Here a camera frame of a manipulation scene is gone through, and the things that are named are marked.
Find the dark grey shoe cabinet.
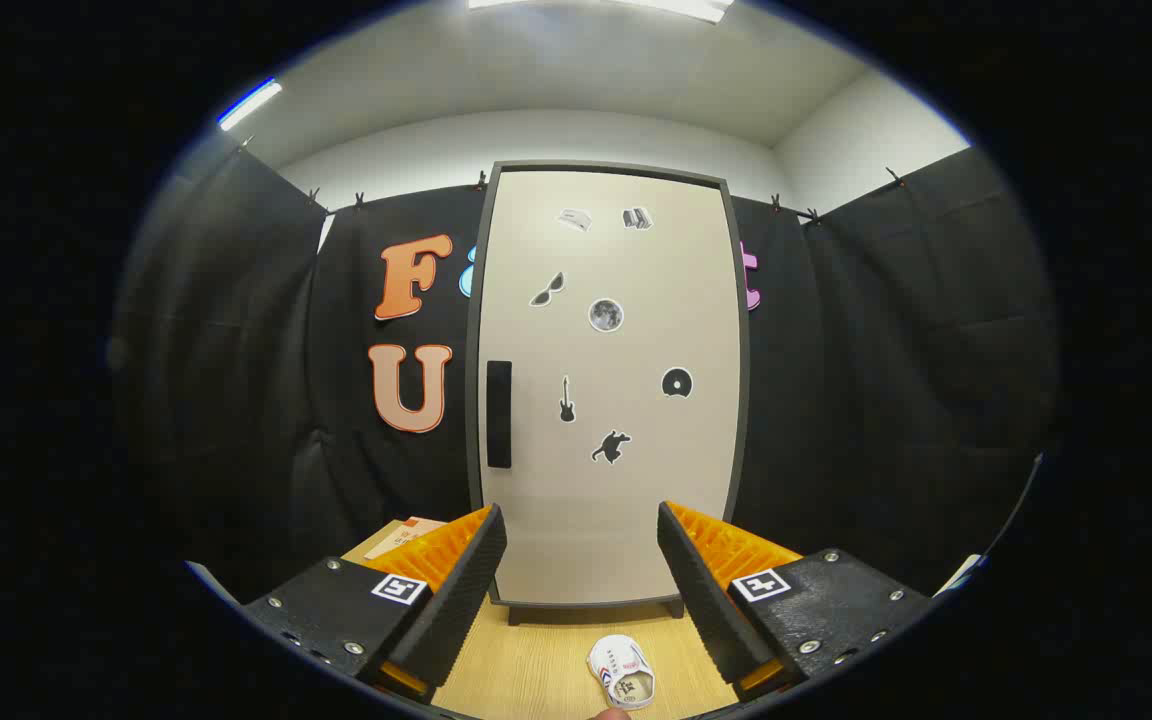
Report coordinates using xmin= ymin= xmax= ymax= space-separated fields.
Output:
xmin=464 ymin=160 xmax=751 ymax=626

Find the light grey panel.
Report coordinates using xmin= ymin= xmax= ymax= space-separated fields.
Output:
xmin=186 ymin=560 xmax=239 ymax=607

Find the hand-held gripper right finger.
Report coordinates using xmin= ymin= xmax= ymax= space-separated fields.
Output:
xmin=657 ymin=500 xmax=937 ymax=701

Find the beige cover book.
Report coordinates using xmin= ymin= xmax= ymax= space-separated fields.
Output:
xmin=364 ymin=517 xmax=449 ymax=561

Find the black door handle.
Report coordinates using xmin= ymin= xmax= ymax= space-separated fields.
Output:
xmin=486 ymin=360 xmax=514 ymax=469

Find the black backdrop cloth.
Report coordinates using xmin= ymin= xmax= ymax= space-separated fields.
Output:
xmin=111 ymin=140 xmax=1057 ymax=601

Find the long ceiling light strip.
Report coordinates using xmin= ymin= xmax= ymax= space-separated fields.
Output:
xmin=218 ymin=80 xmax=283 ymax=131

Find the white and green object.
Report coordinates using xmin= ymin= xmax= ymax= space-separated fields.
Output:
xmin=936 ymin=555 xmax=982 ymax=596

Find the small white shoe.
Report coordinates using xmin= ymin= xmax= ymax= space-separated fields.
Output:
xmin=587 ymin=634 xmax=656 ymax=711

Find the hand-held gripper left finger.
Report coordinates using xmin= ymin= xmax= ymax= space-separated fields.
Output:
xmin=241 ymin=503 xmax=508 ymax=701

